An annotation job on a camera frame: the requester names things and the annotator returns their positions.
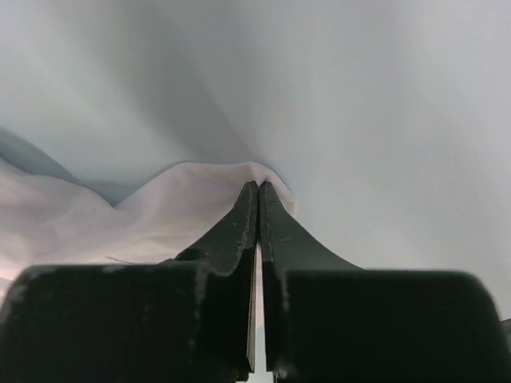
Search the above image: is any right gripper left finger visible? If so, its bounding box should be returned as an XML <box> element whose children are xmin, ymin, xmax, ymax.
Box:
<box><xmin>1</xmin><ymin>182</ymin><xmax>259</xmax><ymax>382</ymax></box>

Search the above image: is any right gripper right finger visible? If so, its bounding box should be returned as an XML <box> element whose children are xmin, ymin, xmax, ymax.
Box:
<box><xmin>258</xmin><ymin>183</ymin><xmax>502</xmax><ymax>382</ymax></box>

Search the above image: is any white tank top navy trim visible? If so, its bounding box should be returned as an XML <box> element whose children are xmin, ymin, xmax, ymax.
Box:
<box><xmin>1</xmin><ymin>162</ymin><xmax>296</xmax><ymax>283</ymax></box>

